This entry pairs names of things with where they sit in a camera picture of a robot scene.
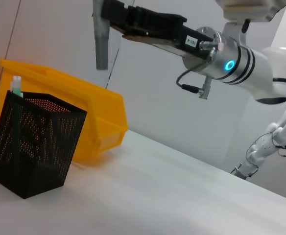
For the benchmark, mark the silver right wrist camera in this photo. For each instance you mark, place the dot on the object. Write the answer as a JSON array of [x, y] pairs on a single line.
[[253, 9]]

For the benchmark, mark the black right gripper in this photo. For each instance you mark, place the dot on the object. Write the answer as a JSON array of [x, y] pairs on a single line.
[[172, 34]]

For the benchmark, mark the green toothbrush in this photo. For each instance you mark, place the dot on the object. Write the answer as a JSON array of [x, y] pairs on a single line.
[[16, 85]]

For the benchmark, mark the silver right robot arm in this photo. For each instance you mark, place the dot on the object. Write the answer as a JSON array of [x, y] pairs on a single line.
[[255, 66]]

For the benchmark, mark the black mesh pen holder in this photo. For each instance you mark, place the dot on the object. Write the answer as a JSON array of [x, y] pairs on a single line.
[[30, 147]]

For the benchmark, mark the white humanoid robot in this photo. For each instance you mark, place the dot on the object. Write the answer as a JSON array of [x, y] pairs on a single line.
[[265, 147]]

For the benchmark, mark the yellow plastic storage bin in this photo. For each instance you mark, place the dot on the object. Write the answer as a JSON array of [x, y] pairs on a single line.
[[89, 102]]

